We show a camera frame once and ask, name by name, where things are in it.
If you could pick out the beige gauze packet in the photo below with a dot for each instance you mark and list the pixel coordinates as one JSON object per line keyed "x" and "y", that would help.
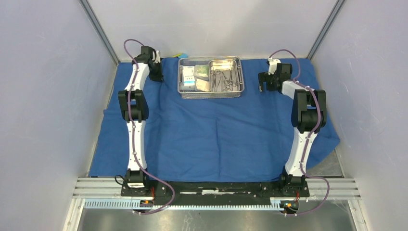
{"x": 202, "y": 85}

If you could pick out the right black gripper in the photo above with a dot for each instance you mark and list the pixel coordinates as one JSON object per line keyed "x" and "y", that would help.
{"x": 267, "y": 77}

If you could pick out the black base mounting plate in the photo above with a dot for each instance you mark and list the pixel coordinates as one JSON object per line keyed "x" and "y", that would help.
{"x": 223, "y": 193}

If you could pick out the white blue box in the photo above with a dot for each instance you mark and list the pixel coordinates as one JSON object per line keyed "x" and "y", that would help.
{"x": 188, "y": 78}

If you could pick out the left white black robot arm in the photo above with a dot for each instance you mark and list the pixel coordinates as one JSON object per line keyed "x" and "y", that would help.
{"x": 135, "y": 111}

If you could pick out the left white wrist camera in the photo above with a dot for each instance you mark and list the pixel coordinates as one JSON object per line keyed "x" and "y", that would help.
{"x": 156, "y": 57}

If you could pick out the wire mesh steel basket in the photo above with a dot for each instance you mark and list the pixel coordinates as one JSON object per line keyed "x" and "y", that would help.
{"x": 192, "y": 93}

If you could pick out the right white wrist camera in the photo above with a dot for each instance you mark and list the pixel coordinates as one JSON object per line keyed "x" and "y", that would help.
{"x": 273, "y": 65}

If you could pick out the blue surgical drape cloth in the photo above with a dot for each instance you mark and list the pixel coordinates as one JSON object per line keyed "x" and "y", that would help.
{"x": 244, "y": 139}

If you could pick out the stainless steel instrument tray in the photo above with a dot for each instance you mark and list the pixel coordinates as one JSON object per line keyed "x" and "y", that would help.
{"x": 224, "y": 65}

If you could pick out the green printed packet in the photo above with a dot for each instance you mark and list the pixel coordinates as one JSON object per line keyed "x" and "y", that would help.
{"x": 201, "y": 71}

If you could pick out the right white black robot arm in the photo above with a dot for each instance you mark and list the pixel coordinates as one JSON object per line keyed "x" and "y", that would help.
{"x": 308, "y": 116}

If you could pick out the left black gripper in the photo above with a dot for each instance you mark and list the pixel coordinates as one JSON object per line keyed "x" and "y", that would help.
{"x": 158, "y": 77}

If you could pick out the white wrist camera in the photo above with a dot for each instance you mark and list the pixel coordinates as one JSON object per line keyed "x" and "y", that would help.
{"x": 273, "y": 65}
{"x": 156, "y": 57}

